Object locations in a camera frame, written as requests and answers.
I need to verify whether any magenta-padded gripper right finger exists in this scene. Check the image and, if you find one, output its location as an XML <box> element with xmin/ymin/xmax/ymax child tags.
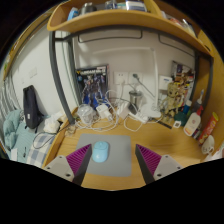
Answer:
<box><xmin>135</xmin><ymin>143</ymin><xmax>184</xmax><ymax>185</ymax></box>

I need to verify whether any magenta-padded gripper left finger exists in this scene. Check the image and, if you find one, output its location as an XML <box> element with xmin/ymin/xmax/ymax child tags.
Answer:
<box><xmin>43</xmin><ymin>143</ymin><xmax>93</xmax><ymax>187</ymax></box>

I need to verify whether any light blue computer mouse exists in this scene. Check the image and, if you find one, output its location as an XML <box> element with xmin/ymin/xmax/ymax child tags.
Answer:
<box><xmin>91</xmin><ymin>140</ymin><xmax>111</xmax><ymax>164</ymax></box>

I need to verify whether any grey mouse pad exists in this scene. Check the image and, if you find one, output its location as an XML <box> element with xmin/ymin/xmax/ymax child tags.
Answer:
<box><xmin>75</xmin><ymin>133</ymin><xmax>133</xmax><ymax>178</ymax></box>

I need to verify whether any plaid cloth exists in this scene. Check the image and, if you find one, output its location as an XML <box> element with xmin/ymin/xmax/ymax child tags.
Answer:
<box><xmin>26</xmin><ymin>131</ymin><xmax>56</xmax><ymax>168</ymax></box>

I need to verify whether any small clear snack bag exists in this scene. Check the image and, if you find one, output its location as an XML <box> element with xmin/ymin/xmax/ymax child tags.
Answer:
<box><xmin>64</xmin><ymin>124</ymin><xmax>76</xmax><ymax>138</ymax></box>

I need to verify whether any white crumpled bag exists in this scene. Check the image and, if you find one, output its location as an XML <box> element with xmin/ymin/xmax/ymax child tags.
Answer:
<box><xmin>43</xmin><ymin>114</ymin><xmax>63</xmax><ymax>134</ymax></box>

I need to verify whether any white red-pump lotion bottle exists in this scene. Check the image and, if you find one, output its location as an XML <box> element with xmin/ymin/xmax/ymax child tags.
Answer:
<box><xmin>183</xmin><ymin>105</ymin><xmax>204</xmax><ymax>138</ymax></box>

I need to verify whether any dark green round object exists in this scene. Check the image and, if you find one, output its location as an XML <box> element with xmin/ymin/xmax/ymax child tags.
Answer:
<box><xmin>173</xmin><ymin>111</ymin><xmax>188</xmax><ymax>127</ymax></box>

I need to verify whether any white power strip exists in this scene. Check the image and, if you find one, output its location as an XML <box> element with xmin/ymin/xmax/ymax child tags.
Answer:
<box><xmin>128</xmin><ymin>111</ymin><xmax>150</xmax><ymax>124</ymax></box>

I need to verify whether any white desk lamp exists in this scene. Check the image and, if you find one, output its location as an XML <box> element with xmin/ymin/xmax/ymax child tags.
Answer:
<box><xmin>93</xmin><ymin>46</ymin><xmax>163</xmax><ymax>119</ymax></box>

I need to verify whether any clear dome-lid plastic cup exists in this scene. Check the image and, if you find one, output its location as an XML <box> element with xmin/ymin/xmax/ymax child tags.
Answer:
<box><xmin>77</xmin><ymin>103</ymin><xmax>96</xmax><ymax>125</ymax></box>

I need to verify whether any red chips can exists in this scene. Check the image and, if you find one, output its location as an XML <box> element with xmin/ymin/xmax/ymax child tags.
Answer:
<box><xmin>198</xmin><ymin>111</ymin><xmax>220</xmax><ymax>145</ymax></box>

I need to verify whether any teal blanket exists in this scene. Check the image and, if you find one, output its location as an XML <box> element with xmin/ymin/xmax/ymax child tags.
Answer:
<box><xmin>3</xmin><ymin>109</ymin><xmax>24</xmax><ymax>151</ymax></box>

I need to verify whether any black bag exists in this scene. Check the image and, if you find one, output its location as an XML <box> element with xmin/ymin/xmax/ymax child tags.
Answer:
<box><xmin>22</xmin><ymin>84</ymin><xmax>44</xmax><ymax>130</ymax></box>

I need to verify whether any blue squeeze wash bottle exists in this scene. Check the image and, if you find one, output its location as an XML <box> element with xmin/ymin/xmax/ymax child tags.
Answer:
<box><xmin>191</xmin><ymin>89</ymin><xmax>205</xmax><ymax>114</ymax></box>

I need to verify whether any white power adapter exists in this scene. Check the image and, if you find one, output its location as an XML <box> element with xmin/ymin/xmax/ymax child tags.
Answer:
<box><xmin>116</xmin><ymin>101</ymin><xmax>131</xmax><ymax>119</ymax></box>

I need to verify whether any white charger block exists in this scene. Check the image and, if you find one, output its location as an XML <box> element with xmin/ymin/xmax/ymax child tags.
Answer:
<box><xmin>105</xmin><ymin>111</ymin><xmax>116</xmax><ymax>122</ymax></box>
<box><xmin>96</xmin><ymin>104</ymin><xmax>111</xmax><ymax>119</ymax></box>

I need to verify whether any blue robot model kit box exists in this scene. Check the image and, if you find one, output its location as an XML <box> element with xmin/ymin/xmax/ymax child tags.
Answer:
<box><xmin>75</xmin><ymin>64</ymin><xmax>111</xmax><ymax>109</ymax></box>

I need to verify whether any colourful printed box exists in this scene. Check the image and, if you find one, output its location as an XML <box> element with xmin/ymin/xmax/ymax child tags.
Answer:
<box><xmin>171</xmin><ymin>60</ymin><xmax>196</xmax><ymax>101</ymax></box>

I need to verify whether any wooden shelf unit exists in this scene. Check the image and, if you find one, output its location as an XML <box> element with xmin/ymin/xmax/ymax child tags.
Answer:
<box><xmin>47</xmin><ymin>0</ymin><xmax>213</xmax><ymax>54</ymax></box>

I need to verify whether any thin black cable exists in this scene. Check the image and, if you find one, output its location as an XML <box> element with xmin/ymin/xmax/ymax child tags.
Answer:
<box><xmin>33</xmin><ymin>131</ymin><xmax>56</xmax><ymax>149</ymax></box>

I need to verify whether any white cable bundle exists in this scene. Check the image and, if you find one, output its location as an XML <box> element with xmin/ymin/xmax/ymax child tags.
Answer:
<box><xmin>71</xmin><ymin>89</ymin><xmax>164</xmax><ymax>133</ymax></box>

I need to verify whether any white wall-mounted box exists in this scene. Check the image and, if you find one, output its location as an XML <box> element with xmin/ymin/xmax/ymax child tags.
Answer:
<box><xmin>158</xmin><ymin>75</ymin><xmax>173</xmax><ymax>91</ymax></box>

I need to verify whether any white wall socket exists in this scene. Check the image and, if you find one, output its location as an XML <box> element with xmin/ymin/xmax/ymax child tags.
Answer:
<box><xmin>128</xmin><ymin>71</ymin><xmax>144</xmax><ymax>84</ymax></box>
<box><xmin>113</xmin><ymin>71</ymin><xmax>129</xmax><ymax>85</ymax></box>

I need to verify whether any dark grey metal frame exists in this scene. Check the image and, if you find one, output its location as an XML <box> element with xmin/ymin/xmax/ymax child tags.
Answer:
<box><xmin>48</xmin><ymin>28</ymin><xmax>214</xmax><ymax>125</ymax></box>

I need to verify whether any black plug cable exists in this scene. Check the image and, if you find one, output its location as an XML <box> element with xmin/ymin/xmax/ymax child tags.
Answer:
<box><xmin>132</xmin><ymin>73</ymin><xmax>156</xmax><ymax>98</ymax></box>

